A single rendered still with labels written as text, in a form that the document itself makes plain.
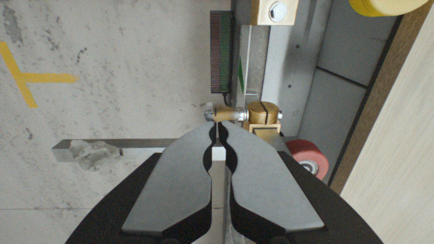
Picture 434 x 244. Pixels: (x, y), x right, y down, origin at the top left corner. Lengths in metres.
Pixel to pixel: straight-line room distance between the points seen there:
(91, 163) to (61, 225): 2.23
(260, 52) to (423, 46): 0.24
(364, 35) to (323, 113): 0.19
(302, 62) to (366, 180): 0.31
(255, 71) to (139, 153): 0.29
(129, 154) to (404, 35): 0.42
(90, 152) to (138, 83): 0.92
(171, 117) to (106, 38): 0.58
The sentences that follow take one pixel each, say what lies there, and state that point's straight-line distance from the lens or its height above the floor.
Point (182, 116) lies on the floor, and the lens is 1.26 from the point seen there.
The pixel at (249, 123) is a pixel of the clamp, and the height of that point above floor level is 0.87.
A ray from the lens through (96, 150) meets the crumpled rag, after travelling 0.37.
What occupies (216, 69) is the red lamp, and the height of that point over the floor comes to 0.70.
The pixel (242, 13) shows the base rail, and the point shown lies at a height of 0.70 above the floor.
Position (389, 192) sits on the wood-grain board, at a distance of 0.46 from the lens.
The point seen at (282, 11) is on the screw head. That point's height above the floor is 0.86.
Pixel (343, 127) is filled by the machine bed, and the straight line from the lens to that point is 0.48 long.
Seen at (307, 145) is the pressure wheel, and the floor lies 0.89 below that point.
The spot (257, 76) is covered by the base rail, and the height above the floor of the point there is 0.70.
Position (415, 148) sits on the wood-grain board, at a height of 0.90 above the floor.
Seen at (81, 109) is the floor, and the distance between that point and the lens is 1.50.
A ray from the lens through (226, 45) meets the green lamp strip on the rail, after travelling 0.41.
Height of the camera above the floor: 1.11
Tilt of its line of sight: 61 degrees down
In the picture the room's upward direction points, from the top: 177 degrees clockwise
